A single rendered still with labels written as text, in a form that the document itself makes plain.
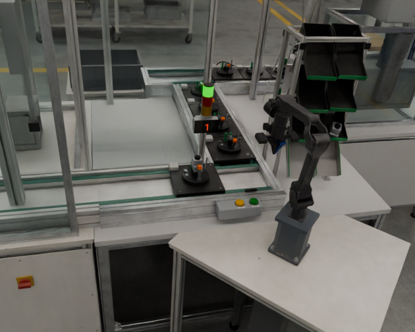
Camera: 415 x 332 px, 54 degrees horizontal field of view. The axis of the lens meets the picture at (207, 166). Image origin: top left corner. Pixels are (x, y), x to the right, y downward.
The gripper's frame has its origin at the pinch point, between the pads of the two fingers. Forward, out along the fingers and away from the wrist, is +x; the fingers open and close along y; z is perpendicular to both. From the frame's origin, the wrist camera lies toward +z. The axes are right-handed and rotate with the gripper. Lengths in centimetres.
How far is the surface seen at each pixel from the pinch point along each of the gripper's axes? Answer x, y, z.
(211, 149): 28, 15, 44
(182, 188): 28.0, 38.1, 11.5
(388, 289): 39, -37, -53
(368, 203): 39, -60, 0
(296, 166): 21.7, -21.1, 14.2
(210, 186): 28.0, 24.2, 11.2
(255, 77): 21, -38, 127
